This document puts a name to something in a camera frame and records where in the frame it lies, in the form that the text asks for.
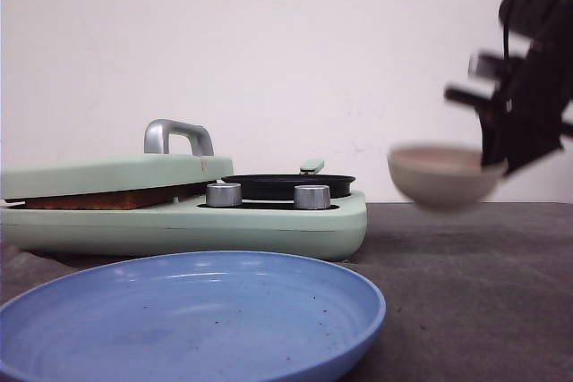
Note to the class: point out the left silver knob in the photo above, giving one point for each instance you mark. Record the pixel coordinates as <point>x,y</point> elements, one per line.
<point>224,195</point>

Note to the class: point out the bread slice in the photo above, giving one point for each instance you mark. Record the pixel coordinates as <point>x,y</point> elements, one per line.
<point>118,200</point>

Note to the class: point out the right silver knob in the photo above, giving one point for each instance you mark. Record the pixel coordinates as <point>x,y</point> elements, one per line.
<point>312,197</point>

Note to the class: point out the black frying pan mint handle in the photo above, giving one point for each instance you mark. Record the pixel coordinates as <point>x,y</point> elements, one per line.
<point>282,186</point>

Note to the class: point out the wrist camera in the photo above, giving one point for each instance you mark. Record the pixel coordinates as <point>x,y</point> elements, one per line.
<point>493,67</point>

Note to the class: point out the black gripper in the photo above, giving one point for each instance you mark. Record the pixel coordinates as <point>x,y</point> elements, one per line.
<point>521,122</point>

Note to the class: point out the beige ribbed bowl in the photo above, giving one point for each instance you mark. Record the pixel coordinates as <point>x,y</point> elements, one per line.
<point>443,178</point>

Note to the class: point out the mint green breakfast maker base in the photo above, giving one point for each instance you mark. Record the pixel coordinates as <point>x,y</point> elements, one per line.
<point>184,222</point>

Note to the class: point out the silver knob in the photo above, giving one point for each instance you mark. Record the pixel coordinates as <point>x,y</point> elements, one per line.
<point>312,197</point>
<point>224,195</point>

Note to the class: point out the blue plate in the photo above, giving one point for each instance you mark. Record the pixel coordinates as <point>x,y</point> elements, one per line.
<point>200,316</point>

